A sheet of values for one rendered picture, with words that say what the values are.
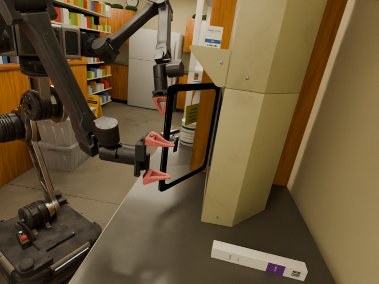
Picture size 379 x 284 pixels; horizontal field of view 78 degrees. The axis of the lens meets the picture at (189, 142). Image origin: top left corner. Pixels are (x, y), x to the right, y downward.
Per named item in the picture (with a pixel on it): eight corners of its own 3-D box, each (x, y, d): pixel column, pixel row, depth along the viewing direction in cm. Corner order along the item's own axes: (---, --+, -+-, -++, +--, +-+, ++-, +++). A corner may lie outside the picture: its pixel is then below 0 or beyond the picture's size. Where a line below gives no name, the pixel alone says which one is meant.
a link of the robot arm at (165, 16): (164, 16, 126) (155, -4, 117) (174, 12, 124) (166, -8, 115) (162, 74, 105) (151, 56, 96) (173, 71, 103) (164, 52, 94)
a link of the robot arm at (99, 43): (161, 8, 130) (153, -10, 122) (176, 14, 123) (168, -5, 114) (101, 61, 124) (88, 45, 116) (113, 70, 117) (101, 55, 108)
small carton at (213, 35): (219, 49, 75) (223, 29, 73) (219, 49, 70) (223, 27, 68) (204, 47, 75) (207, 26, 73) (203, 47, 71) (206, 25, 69)
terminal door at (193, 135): (206, 168, 109) (220, 82, 95) (159, 193, 86) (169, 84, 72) (204, 168, 110) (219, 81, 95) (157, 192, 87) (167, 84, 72)
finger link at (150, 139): (172, 142, 60) (137, 136, 61) (170, 167, 62) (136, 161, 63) (177, 134, 66) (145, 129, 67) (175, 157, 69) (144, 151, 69)
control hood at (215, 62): (223, 77, 95) (228, 51, 92) (225, 88, 65) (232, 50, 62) (195, 73, 96) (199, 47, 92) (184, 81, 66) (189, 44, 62)
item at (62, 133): (97, 131, 312) (97, 107, 300) (71, 148, 255) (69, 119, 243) (67, 126, 314) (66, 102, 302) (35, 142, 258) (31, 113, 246)
